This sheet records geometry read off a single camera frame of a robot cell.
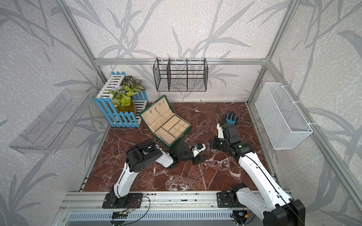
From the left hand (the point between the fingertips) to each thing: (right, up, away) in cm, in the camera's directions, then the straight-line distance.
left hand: (206, 155), depth 88 cm
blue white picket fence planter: (-58, +23, +9) cm, 63 cm away
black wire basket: (-17, +56, +17) cm, 61 cm away
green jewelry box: (-27, +17, +11) cm, 33 cm away
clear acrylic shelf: (-78, +17, -23) cm, 83 cm away
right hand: (0, +12, -9) cm, 15 cm away
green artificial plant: (-55, +40, +3) cm, 68 cm away
